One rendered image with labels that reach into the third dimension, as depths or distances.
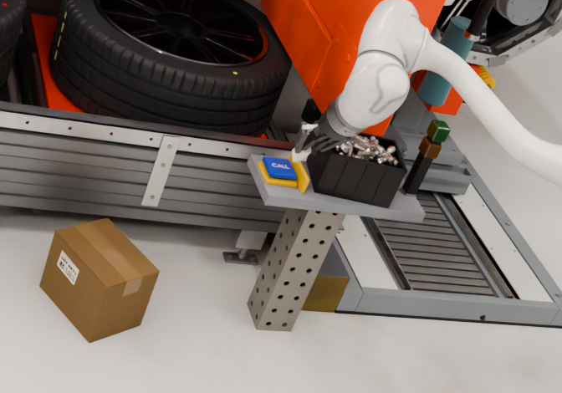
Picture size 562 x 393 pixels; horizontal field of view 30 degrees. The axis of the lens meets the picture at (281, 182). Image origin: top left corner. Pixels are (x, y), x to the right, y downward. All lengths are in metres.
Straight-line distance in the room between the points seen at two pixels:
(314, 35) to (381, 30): 0.66
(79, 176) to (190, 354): 0.52
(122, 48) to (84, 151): 0.29
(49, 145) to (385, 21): 0.90
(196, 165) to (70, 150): 0.33
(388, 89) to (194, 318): 0.94
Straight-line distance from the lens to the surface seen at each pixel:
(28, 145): 2.59
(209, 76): 2.71
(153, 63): 2.69
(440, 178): 3.49
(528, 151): 2.17
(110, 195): 2.70
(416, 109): 3.45
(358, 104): 2.09
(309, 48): 2.82
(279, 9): 3.04
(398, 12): 2.19
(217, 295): 2.81
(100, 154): 2.63
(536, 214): 3.91
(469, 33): 2.90
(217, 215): 2.82
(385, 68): 2.06
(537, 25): 3.34
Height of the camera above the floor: 1.70
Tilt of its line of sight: 30 degrees down
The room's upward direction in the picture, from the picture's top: 22 degrees clockwise
